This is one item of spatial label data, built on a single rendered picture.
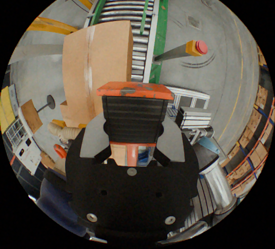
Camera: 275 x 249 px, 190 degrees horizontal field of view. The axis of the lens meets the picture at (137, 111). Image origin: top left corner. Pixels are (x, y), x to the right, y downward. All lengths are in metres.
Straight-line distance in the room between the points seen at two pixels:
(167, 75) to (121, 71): 1.10
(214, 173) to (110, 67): 0.63
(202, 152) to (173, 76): 1.28
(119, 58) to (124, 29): 0.15
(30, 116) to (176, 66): 2.75
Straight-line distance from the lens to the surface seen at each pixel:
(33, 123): 2.08
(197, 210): 0.64
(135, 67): 0.81
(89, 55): 0.48
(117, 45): 0.44
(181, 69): 1.54
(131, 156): 0.19
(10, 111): 7.58
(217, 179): 0.41
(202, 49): 0.44
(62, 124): 0.43
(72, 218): 0.38
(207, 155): 0.38
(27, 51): 1.29
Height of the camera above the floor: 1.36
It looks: 62 degrees down
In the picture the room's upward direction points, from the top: 180 degrees clockwise
